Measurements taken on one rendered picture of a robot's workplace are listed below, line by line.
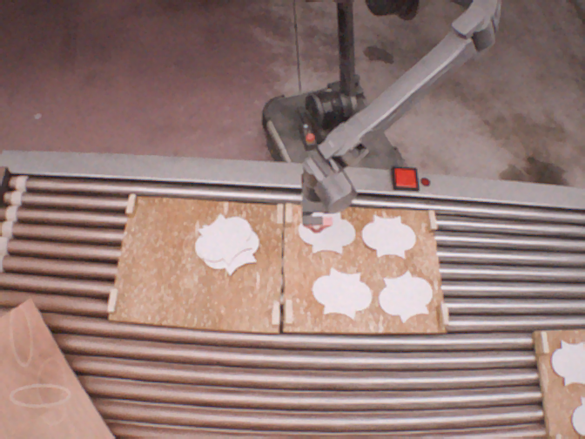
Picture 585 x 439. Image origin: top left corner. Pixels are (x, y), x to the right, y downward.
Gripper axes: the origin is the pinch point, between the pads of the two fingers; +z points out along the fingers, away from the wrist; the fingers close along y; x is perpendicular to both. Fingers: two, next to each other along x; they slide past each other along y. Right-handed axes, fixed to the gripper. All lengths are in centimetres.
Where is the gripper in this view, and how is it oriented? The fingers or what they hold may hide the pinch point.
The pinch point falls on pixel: (315, 212)
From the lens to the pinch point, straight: 122.3
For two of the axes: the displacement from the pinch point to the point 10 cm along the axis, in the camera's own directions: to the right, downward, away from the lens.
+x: -10.0, 0.3, 0.1
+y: -0.2, -8.6, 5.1
